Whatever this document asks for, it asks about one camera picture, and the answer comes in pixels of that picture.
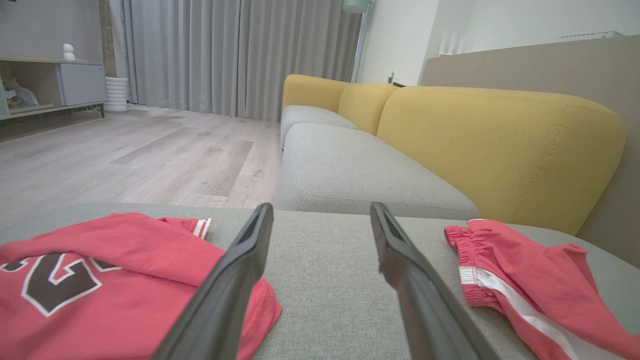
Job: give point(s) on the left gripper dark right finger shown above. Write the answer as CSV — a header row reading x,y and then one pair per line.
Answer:
x,y
425,310

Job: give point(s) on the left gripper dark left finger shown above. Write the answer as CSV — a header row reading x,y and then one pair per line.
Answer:
x,y
225,295

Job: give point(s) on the red basketball jersey with number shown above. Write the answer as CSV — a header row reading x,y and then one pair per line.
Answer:
x,y
125,310

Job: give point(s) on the red shorts with white stripe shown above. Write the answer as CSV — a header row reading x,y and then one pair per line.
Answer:
x,y
540,280

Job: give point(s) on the wide grey sofa seat cushion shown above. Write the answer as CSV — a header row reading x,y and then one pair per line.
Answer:
x,y
350,170

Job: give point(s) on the large yellow sofa backrest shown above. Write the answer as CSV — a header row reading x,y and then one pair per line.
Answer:
x,y
500,150

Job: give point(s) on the small grey sofa seat cushion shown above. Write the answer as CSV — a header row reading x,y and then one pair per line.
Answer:
x,y
305,115

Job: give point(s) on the medium yellow sofa backrest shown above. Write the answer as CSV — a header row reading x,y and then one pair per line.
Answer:
x,y
362,105

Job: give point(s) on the small yellow sofa backrest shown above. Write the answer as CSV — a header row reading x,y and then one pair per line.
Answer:
x,y
310,92

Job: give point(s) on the white ribbed planter pot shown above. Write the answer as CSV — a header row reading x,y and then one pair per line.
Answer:
x,y
116,95

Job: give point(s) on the grey pleated curtain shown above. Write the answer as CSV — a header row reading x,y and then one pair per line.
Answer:
x,y
225,50

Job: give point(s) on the low grey wooden cabinet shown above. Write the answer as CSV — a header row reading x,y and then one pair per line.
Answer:
x,y
82,82

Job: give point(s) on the white frames on partition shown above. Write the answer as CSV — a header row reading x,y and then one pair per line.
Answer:
x,y
450,44

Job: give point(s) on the toys in cabinet shelf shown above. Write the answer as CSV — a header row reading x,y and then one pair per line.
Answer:
x,y
22,94

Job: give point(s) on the brown tree trunk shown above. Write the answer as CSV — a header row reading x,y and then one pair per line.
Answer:
x,y
107,35

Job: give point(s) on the small white figurine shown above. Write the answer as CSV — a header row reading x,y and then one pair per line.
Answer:
x,y
68,51

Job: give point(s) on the floor lamp with pale shade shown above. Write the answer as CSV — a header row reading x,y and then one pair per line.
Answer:
x,y
356,5

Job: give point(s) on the flat white device on partition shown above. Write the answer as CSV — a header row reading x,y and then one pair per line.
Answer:
x,y
592,35

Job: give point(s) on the small white wall fitting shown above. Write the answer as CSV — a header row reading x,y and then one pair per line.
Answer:
x,y
391,76

